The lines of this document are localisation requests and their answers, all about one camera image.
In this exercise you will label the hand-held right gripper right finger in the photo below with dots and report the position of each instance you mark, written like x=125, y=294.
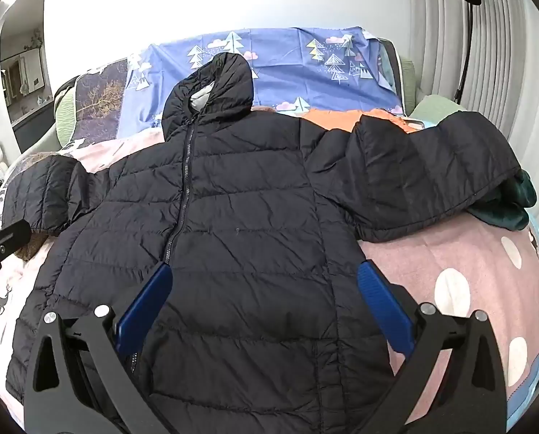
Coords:
x=382, y=303

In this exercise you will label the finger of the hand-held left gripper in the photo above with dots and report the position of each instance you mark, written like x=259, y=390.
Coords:
x=9, y=237

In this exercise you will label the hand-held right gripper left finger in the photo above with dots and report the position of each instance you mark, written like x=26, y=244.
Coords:
x=145, y=307

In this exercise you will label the black puffer jacket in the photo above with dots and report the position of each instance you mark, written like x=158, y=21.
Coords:
x=251, y=235

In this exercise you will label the pink polka dot blanket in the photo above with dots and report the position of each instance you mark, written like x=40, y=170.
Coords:
x=454, y=257

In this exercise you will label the dark green garment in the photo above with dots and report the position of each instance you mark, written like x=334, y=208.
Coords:
x=513, y=208

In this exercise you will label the dark tree-print pillow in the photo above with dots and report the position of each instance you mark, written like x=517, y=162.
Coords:
x=100, y=99

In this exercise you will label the orange puffer jacket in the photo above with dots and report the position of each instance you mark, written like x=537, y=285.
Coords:
x=405, y=125

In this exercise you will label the peach quilted jacket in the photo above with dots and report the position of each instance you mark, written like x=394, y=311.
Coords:
x=332, y=118

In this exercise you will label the blue tree-print pillow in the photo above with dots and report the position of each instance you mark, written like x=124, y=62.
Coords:
x=287, y=72

